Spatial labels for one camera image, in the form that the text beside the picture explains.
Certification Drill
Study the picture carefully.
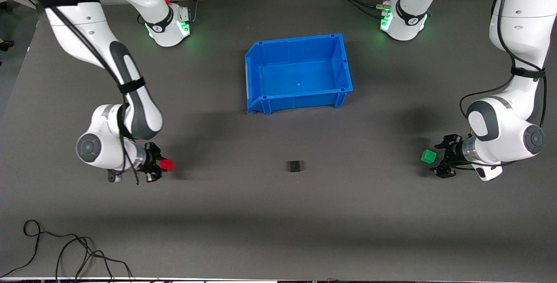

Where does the blue plastic storage bin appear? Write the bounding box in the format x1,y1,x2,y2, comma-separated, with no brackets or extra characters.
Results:
245,34,353,115

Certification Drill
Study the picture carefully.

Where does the loose black cable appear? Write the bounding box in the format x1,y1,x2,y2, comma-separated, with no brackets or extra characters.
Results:
0,219,134,280

